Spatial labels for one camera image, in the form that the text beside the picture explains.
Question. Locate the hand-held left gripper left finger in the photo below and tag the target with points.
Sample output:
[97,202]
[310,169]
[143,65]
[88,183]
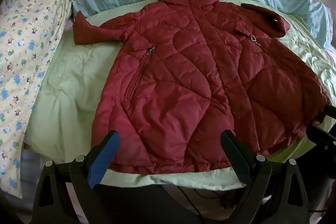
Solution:
[103,161]

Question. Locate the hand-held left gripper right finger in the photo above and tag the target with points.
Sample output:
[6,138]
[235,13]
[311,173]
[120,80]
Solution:
[236,158]

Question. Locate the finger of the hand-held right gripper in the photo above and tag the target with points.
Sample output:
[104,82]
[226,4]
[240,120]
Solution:
[321,136]
[331,109]

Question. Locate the red quilted jacket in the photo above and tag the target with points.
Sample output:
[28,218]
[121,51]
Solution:
[170,77]

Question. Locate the light green blanket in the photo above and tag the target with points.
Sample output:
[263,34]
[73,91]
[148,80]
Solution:
[68,87]

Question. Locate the pink bed sheet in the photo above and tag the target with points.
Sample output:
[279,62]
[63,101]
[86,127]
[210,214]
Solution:
[67,27]

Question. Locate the yellow cartoon print pillow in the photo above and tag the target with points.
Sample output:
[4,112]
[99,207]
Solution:
[23,43]

